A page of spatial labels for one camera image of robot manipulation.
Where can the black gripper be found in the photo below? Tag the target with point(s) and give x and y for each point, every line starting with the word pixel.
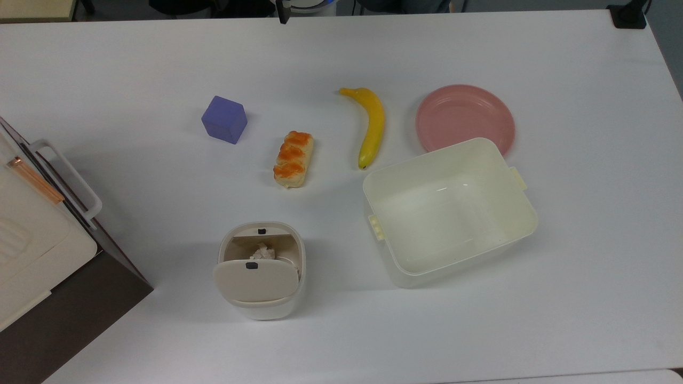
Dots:
pixel 283 4

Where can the orange box latch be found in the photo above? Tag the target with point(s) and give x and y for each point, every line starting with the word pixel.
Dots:
pixel 36 180

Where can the cream mini trash bin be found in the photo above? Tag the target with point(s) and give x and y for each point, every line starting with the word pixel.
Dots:
pixel 256 280

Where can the purple cube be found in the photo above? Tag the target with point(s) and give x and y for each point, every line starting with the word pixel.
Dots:
pixel 224 120

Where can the cream storage box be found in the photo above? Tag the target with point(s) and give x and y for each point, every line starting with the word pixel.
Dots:
pixel 32 245

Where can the beige desk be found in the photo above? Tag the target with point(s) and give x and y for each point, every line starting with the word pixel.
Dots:
pixel 32 9

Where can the black camera stand base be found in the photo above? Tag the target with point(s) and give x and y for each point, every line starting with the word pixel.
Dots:
pixel 628 15

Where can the yellow banana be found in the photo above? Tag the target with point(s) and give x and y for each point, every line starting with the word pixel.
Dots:
pixel 374 128

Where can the crumpled white tissue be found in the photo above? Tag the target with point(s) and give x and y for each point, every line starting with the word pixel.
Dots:
pixel 262 252

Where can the dark brown drawer box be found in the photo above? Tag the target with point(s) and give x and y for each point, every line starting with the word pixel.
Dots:
pixel 80 314

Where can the pink plate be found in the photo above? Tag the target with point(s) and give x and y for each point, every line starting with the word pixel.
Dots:
pixel 459 117

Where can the white open plastic container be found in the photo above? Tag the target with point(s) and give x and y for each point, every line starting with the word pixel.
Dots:
pixel 453 213

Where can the orange glazed bread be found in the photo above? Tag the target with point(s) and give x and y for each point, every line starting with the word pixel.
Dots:
pixel 293 160

